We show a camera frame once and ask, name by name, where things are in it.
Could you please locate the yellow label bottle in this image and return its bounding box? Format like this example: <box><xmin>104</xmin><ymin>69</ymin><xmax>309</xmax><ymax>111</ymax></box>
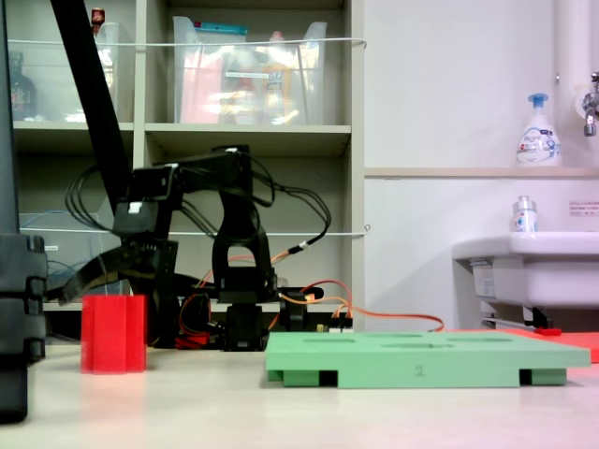
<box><xmin>261</xmin><ymin>31</ymin><xmax>295</xmax><ymax>123</ymax></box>

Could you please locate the dark grey post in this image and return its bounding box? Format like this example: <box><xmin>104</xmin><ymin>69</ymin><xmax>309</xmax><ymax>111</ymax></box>
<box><xmin>0</xmin><ymin>0</ymin><xmax>22</xmax><ymax>235</ymax></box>

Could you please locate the black cable with white tag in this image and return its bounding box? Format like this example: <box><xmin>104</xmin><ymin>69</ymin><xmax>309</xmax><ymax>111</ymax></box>
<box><xmin>273</xmin><ymin>184</ymin><xmax>333</xmax><ymax>256</ymax></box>

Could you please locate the pink wall label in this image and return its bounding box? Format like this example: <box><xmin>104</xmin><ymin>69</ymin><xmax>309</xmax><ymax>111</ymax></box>
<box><xmin>568</xmin><ymin>199</ymin><xmax>599</xmax><ymax>218</ymax></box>

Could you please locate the green controller circuit board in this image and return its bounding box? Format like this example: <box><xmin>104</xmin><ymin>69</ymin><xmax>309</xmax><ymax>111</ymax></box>
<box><xmin>315</xmin><ymin>311</ymin><xmax>356</xmax><ymax>335</ymax></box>

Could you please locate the white shelf guard wire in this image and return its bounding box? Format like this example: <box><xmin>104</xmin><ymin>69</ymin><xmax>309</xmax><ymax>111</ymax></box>
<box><xmin>18</xmin><ymin>224</ymin><xmax>372</xmax><ymax>238</ymax></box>
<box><xmin>7</xmin><ymin>36</ymin><xmax>368</xmax><ymax>51</ymax></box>

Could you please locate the green shape sorter board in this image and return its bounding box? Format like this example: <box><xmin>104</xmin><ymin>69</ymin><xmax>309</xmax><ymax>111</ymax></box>
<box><xmin>265</xmin><ymin>330</ymin><xmax>592</xmax><ymax>389</ymax></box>

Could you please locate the white sink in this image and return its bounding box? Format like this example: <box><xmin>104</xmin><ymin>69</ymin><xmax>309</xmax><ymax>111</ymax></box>
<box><xmin>451</xmin><ymin>231</ymin><xmax>599</xmax><ymax>328</ymax></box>

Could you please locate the black tripod brace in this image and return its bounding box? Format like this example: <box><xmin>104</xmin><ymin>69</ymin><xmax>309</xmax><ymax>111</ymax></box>
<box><xmin>44</xmin><ymin>280</ymin><xmax>85</xmax><ymax>301</ymax></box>

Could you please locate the red cross columnar block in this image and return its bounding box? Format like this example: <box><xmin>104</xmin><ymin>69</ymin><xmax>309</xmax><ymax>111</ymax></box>
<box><xmin>80</xmin><ymin>293</ymin><xmax>149</xmax><ymax>375</ymax></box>

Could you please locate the black gripper servo cable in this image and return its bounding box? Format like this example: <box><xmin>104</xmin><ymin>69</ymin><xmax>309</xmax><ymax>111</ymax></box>
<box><xmin>64</xmin><ymin>163</ymin><xmax>124</xmax><ymax>235</ymax></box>

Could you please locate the small bottle silver cap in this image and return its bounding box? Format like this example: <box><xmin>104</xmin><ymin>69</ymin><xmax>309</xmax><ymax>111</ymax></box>
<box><xmin>511</xmin><ymin>195</ymin><xmax>539</xmax><ymax>234</ymax></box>

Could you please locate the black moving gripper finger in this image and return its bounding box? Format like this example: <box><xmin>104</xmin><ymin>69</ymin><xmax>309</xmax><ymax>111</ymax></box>
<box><xmin>56</xmin><ymin>246</ymin><xmax>139</xmax><ymax>306</ymax></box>

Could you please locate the clear bin with blue cables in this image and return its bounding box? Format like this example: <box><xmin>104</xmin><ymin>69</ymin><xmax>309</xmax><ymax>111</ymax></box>
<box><xmin>18</xmin><ymin>212</ymin><xmax>131</xmax><ymax>304</ymax></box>

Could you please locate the beige shelf unit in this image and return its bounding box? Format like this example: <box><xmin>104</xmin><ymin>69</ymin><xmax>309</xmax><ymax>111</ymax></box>
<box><xmin>5</xmin><ymin>0</ymin><xmax>367</xmax><ymax>347</ymax></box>

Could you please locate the pink pouch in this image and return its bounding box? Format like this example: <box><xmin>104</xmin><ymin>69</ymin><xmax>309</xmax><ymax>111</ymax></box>
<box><xmin>180</xmin><ymin>51</ymin><xmax>225</xmax><ymax>123</ymax></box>

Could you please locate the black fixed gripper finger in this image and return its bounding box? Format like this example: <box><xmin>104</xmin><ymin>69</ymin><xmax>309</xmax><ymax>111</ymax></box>
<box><xmin>135</xmin><ymin>240</ymin><xmax>182</xmax><ymax>346</ymax></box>

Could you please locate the dark glass bottle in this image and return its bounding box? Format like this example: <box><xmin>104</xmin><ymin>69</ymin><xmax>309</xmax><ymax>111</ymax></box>
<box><xmin>7</xmin><ymin>51</ymin><xmax>38</xmax><ymax>122</ymax></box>

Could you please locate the black notched stack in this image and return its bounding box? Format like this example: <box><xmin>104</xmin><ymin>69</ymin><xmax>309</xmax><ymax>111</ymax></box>
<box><xmin>0</xmin><ymin>232</ymin><xmax>49</xmax><ymax>425</ymax></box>

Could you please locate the large clear storage bin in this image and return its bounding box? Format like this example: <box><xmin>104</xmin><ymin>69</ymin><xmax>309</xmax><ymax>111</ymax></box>
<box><xmin>171</xmin><ymin>16</ymin><xmax>329</xmax><ymax>126</ymax></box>

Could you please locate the thin orange wire loop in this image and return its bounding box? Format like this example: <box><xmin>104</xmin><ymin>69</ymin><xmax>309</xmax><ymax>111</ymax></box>
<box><xmin>278</xmin><ymin>279</ymin><xmax>446</xmax><ymax>334</ymax></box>

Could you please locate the black forearm servo cable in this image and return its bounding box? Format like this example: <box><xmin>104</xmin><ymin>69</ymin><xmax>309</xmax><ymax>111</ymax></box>
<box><xmin>247</xmin><ymin>152</ymin><xmax>277</xmax><ymax>210</ymax></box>

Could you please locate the white soap pump bottle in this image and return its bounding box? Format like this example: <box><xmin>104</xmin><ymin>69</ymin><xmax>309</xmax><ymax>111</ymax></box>
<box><xmin>516</xmin><ymin>92</ymin><xmax>562</xmax><ymax>168</ymax></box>

